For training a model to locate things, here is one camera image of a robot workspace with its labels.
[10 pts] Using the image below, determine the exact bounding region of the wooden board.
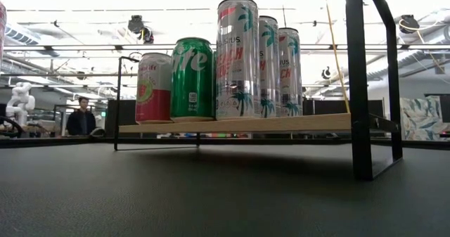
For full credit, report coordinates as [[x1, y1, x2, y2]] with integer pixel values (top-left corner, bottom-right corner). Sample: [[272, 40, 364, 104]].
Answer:
[[112, 0, 404, 181]]

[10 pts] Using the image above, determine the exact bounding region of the black curved cable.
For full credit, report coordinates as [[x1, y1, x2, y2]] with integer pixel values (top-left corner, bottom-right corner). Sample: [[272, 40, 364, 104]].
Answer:
[[0, 115, 27, 139]]

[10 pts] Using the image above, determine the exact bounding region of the silver Celsius energy drink can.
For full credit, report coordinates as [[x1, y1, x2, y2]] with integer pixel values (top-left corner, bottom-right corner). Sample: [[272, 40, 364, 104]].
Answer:
[[258, 15, 282, 119], [278, 27, 303, 117], [214, 0, 262, 121]]

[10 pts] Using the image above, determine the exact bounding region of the yellow cable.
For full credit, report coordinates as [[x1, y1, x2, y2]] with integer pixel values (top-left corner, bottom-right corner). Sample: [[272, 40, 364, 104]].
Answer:
[[321, 0, 352, 114]]

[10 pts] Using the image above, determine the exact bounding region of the pink silver sparkling water can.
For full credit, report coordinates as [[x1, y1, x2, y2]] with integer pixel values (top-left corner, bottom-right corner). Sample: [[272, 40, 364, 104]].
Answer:
[[135, 52, 173, 124]]

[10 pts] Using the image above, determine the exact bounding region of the person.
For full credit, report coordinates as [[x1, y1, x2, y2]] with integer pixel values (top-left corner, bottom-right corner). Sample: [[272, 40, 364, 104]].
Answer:
[[65, 96, 98, 136]]

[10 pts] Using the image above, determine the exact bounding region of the green Sprite can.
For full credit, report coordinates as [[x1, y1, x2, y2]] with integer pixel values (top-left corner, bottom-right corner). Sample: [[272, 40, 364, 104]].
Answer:
[[170, 37, 216, 124]]

